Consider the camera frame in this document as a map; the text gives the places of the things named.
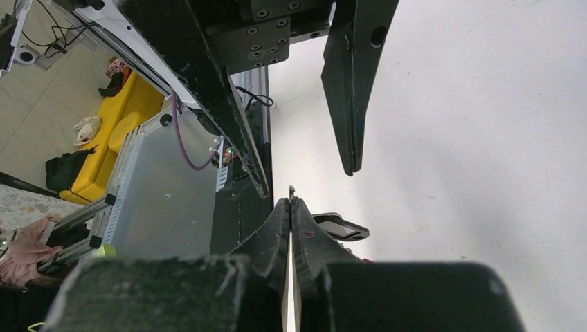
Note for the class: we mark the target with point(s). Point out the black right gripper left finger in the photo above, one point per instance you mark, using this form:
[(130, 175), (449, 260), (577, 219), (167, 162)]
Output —
[(243, 290)]

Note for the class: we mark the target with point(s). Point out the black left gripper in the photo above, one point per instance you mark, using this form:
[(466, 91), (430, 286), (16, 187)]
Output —
[(201, 42)]

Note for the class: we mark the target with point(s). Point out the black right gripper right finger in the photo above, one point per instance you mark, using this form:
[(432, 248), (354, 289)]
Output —
[(337, 291)]

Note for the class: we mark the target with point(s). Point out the black key tag with key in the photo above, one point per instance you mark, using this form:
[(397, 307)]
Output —
[(340, 229)]

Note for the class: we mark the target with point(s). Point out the yellow sofa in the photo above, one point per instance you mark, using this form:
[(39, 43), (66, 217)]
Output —
[(136, 103)]

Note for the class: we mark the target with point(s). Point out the black bag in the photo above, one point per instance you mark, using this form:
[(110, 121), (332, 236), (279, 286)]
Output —
[(62, 171)]

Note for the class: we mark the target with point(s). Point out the pink cloth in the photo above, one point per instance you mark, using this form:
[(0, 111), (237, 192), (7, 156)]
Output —
[(22, 250)]

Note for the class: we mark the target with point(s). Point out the white cable duct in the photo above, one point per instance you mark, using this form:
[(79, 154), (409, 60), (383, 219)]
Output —
[(222, 170)]

